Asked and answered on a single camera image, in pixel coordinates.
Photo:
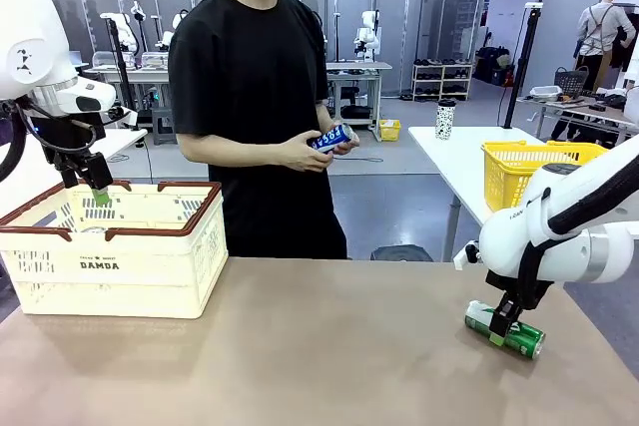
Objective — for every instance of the green drink can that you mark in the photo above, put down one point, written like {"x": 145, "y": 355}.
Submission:
{"x": 524, "y": 338}

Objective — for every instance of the black bags pile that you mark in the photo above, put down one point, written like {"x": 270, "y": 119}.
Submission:
{"x": 491, "y": 64}

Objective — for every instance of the silver-topped drink can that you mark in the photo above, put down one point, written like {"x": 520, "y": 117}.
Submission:
{"x": 94, "y": 230}

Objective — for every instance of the black-spotted white tumbler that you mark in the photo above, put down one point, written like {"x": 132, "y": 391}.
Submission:
{"x": 445, "y": 122}

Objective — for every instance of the small yellow floor crate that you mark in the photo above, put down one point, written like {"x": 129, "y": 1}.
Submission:
{"x": 389, "y": 130}

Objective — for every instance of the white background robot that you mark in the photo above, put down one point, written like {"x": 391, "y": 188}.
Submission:
{"x": 125, "y": 27}
{"x": 172, "y": 32}
{"x": 368, "y": 32}

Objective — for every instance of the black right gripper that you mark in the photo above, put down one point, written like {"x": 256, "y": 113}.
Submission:
{"x": 514, "y": 289}

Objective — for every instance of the white shoe rack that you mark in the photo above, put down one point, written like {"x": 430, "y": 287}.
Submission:
{"x": 442, "y": 81}

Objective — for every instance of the black pole with white top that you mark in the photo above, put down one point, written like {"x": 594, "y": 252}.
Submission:
{"x": 521, "y": 72}

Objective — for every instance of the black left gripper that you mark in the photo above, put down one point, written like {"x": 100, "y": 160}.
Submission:
{"x": 67, "y": 139}

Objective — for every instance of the white tray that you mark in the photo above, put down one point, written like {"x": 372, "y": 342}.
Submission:
{"x": 545, "y": 92}

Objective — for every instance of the person's right hand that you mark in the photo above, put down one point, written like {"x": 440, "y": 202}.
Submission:
{"x": 304, "y": 155}

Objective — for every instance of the person's left forearm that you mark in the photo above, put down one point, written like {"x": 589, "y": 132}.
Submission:
{"x": 324, "y": 117}

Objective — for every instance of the cluttered background table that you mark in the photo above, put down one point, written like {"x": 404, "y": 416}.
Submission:
{"x": 574, "y": 108}

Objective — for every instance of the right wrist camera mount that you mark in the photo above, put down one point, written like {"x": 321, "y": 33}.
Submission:
{"x": 466, "y": 254}

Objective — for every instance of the dark metal stand base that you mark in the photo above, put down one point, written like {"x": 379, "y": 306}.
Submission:
{"x": 402, "y": 253}

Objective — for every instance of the white table beside basket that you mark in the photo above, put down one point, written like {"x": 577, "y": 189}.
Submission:
{"x": 125, "y": 139}

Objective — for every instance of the black tripod stand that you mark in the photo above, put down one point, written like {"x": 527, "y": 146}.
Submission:
{"x": 120, "y": 72}

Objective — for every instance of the white side table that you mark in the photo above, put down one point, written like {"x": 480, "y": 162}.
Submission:
{"x": 449, "y": 156}

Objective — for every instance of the blue drink can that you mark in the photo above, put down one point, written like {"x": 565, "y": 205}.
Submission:
{"x": 329, "y": 140}

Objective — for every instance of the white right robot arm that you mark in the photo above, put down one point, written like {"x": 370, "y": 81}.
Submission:
{"x": 509, "y": 246}

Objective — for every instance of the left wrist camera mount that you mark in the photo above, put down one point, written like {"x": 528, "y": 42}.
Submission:
{"x": 125, "y": 117}

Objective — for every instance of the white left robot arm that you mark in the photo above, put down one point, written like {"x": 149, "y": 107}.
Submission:
{"x": 30, "y": 42}

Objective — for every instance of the grey step stool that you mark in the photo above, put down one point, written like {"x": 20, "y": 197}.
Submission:
{"x": 167, "y": 119}

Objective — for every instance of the person's right forearm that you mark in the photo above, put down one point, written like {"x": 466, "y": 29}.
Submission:
{"x": 224, "y": 151}

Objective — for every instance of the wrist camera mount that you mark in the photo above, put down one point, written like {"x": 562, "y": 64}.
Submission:
{"x": 125, "y": 117}
{"x": 466, "y": 254}

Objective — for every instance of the person's left hand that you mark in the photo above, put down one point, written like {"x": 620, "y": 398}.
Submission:
{"x": 333, "y": 125}

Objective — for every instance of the person in black T-shirt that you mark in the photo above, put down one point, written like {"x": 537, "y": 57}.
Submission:
{"x": 249, "y": 97}

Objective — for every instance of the mannequin with apron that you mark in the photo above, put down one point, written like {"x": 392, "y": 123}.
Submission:
{"x": 599, "y": 27}

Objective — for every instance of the yellow plastic basket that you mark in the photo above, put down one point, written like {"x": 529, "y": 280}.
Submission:
{"x": 509, "y": 171}

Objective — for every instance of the clear plastic box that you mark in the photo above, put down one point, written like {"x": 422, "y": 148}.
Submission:
{"x": 156, "y": 59}
{"x": 106, "y": 59}

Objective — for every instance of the white background workbench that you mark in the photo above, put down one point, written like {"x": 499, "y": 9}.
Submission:
{"x": 145, "y": 74}
{"x": 367, "y": 67}

